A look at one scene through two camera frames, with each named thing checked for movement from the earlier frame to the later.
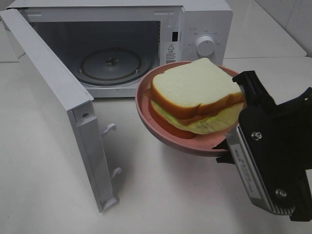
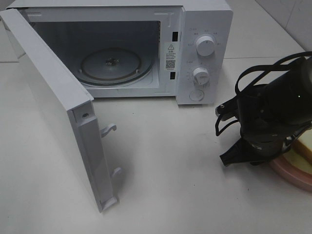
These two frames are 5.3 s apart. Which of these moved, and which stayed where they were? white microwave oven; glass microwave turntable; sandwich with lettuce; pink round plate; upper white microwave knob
Moved: sandwich with lettuce; pink round plate
Stayed: white microwave oven; upper white microwave knob; glass microwave turntable
